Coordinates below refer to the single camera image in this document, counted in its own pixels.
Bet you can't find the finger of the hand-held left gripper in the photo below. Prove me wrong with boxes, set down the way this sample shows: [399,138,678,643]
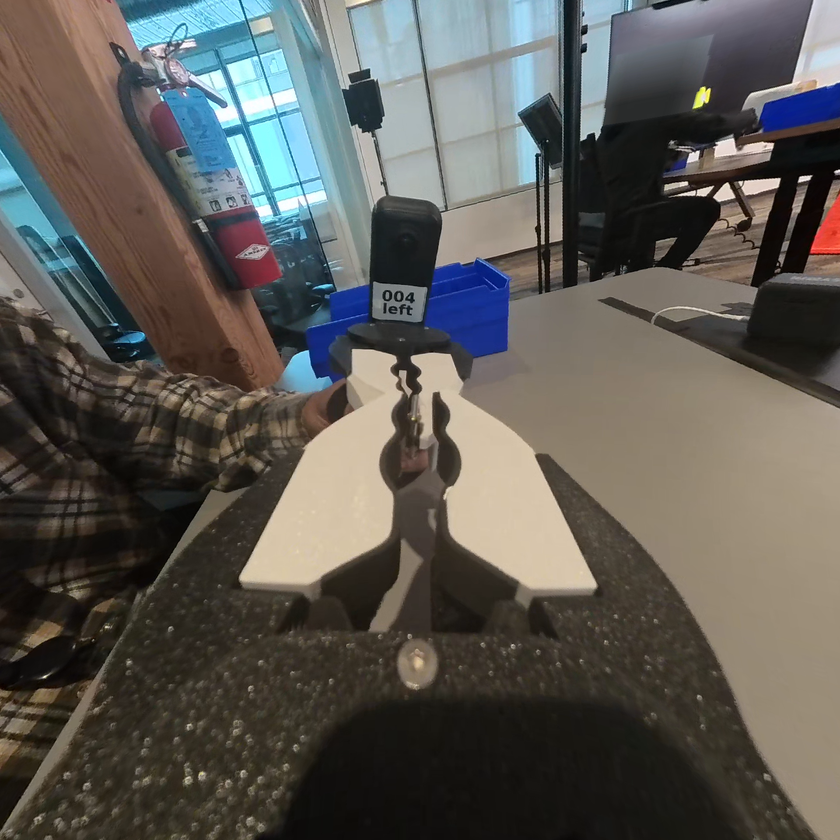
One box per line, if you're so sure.
[403,351,466,398]
[346,349,403,409]

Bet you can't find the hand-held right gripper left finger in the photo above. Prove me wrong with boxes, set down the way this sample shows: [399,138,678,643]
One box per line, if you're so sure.
[239,388,409,593]

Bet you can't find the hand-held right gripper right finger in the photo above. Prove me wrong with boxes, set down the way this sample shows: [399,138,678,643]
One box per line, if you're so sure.
[432,391,599,598]

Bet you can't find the long thin metal bolt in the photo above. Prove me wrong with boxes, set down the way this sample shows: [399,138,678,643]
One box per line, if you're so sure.
[402,388,426,448]

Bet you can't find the person's left forearm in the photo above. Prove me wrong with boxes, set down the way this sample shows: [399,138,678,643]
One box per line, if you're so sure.
[0,295,315,519]

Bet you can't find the person's left hand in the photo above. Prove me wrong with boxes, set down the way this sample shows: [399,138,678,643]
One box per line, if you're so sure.
[301,384,349,439]

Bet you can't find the blue plastic bin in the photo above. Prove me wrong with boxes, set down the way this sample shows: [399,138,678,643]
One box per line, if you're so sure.
[307,258,511,380]

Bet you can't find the black panel light on stand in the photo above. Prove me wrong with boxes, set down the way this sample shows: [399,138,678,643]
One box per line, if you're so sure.
[341,69,389,196]

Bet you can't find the red fire extinguisher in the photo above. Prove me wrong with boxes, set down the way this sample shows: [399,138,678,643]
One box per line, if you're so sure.
[118,26,284,291]

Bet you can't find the black tablet on stand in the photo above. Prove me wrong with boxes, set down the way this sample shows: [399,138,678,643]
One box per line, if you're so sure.
[517,93,567,294]

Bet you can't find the black vertical pole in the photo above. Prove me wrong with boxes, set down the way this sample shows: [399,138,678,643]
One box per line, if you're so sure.
[562,0,584,287]

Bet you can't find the blue inspection tag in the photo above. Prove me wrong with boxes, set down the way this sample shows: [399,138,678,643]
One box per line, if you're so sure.
[161,88,235,173]

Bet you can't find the person's plaid shirt torso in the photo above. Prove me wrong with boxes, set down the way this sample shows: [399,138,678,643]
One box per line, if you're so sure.
[0,472,217,769]

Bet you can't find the black glossy object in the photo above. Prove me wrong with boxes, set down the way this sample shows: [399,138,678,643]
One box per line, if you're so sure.
[0,635,94,686]

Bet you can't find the wooden column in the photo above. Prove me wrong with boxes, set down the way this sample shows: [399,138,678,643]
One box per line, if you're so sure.
[0,0,284,389]

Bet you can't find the dark grey case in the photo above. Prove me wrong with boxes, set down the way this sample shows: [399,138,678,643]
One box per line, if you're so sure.
[748,272,840,347]

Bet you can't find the white box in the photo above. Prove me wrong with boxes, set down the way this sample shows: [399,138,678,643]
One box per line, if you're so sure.
[742,80,819,118]

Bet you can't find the wooden top desk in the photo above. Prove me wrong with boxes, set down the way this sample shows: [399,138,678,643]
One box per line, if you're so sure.
[661,118,840,284]

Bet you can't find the large black monitor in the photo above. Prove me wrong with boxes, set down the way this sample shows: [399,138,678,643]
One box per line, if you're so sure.
[602,0,816,127]

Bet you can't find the orange red object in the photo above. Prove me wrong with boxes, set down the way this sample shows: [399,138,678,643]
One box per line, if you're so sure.
[810,196,840,258]

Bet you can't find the blue bin on desk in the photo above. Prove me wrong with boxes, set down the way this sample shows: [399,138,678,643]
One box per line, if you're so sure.
[758,84,840,130]

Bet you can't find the white cable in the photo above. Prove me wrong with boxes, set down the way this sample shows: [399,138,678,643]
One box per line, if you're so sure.
[651,304,750,324]

